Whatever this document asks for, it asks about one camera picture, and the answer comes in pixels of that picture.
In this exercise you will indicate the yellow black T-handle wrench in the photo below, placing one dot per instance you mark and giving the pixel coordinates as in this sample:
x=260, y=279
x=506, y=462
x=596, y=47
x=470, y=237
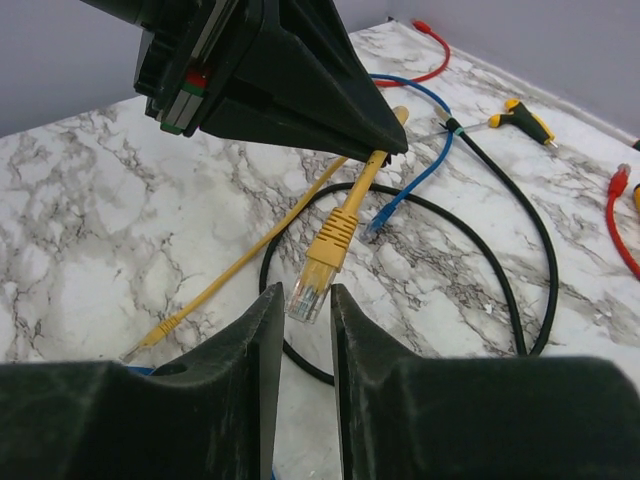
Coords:
x=516, y=114

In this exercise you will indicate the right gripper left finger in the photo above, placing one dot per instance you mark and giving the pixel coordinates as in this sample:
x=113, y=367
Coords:
x=208, y=414

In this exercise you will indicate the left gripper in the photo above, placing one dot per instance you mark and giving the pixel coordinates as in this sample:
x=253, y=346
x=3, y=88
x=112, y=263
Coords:
x=299, y=84

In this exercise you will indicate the yellow black utility knife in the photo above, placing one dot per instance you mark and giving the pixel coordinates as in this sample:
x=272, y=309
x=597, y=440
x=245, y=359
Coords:
x=636, y=197

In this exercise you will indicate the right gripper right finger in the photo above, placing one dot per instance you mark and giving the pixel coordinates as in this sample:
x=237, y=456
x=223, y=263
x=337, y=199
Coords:
x=403, y=416

